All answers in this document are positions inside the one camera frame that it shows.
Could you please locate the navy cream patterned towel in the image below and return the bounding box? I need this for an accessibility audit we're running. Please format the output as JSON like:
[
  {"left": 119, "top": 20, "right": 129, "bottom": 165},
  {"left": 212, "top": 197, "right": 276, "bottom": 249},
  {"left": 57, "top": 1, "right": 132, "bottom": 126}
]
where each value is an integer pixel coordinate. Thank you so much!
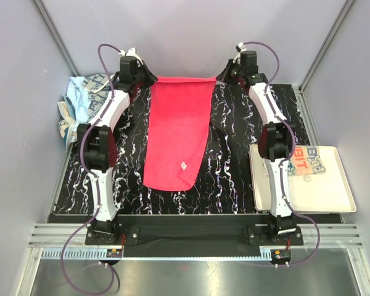
[{"left": 83, "top": 73, "right": 110, "bottom": 120}]

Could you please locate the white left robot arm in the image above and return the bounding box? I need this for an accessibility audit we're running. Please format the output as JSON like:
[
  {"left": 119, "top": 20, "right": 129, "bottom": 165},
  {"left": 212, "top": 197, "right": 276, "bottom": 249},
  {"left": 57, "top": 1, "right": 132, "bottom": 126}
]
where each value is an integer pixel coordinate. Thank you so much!
[{"left": 77, "top": 52, "right": 157, "bottom": 244}]

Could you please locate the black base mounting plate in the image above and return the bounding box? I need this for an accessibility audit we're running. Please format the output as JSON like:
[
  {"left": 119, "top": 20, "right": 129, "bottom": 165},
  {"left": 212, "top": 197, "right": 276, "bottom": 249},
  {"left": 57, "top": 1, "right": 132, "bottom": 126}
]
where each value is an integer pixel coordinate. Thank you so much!
[{"left": 85, "top": 214, "right": 303, "bottom": 247}]

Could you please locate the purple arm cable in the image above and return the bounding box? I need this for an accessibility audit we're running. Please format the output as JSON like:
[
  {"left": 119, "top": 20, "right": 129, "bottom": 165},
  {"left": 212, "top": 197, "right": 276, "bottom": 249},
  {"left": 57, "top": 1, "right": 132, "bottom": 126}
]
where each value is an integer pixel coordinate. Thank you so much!
[
  {"left": 243, "top": 41, "right": 319, "bottom": 268},
  {"left": 59, "top": 43, "right": 127, "bottom": 294}
]

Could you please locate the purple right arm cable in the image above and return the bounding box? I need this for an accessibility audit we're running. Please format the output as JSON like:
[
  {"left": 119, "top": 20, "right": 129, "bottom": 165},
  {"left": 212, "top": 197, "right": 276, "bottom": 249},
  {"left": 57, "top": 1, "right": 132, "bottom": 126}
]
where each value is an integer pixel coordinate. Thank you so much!
[{"left": 243, "top": 41, "right": 319, "bottom": 268}]

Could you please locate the white light blue towel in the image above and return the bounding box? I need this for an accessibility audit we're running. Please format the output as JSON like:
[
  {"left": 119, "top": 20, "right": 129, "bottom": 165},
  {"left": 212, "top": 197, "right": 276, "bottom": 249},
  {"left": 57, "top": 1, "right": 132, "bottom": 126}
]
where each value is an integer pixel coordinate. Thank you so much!
[{"left": 64, "top": 76, "right": 91, "bottom": 123}]

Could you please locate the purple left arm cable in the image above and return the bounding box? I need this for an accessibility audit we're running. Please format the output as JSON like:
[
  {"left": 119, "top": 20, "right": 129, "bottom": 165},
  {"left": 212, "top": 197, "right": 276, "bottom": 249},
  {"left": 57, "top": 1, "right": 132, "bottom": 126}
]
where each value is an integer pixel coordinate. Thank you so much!
[{"left": 59, "top": 43, "right": 127, "bottom": 294}]

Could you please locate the teal patterned towel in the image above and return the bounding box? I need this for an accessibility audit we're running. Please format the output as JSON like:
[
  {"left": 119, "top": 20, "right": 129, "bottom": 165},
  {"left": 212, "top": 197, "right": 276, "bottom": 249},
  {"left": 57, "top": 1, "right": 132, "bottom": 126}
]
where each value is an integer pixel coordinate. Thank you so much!
[{"left": 57, "top": 101, "right": 80, "bottom": 150}]

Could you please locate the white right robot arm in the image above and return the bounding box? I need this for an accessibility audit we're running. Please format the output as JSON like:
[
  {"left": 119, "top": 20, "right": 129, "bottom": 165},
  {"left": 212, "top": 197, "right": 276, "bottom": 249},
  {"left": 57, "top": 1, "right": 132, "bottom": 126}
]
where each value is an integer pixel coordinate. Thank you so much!
[{"left": 217, "top": 49, "right": 296, "bottom": 245}]

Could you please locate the red pink towel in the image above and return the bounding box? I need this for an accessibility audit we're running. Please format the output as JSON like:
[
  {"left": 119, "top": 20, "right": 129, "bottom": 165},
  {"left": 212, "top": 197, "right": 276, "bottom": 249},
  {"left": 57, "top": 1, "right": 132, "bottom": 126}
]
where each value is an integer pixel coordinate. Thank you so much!
[{"left": 143, "top": 76, "right": 216, "bottom": 191}]

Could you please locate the cream rabbit print towel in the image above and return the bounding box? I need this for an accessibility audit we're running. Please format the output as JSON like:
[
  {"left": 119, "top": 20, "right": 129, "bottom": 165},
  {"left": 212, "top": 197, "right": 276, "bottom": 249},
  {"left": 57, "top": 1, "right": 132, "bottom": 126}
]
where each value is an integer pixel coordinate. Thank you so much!
[{"left": 288, "top": 146, "right": 326, "bottom": 176}]

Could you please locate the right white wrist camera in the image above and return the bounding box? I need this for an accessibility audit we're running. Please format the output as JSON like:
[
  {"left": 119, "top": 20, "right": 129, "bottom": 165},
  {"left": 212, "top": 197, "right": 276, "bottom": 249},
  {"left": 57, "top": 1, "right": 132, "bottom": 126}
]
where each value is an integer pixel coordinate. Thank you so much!
[{"left": 236, "top": 43, "right": 247, "bottom": 53}]

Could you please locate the white plastic tray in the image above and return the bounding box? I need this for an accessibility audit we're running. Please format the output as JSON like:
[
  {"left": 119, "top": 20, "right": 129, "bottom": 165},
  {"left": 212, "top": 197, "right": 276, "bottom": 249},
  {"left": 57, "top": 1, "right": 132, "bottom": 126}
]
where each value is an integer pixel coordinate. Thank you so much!
[{"left": 250, "top": 144, "right": 356, "bottom": 213}]

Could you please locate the aluminium rail frame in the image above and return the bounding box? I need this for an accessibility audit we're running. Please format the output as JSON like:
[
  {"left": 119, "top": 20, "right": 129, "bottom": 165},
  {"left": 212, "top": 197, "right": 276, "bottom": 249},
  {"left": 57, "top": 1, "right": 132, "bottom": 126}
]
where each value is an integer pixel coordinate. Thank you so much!
[{"left": 16, "top": 223, "right": 370, "bottom": 295}]

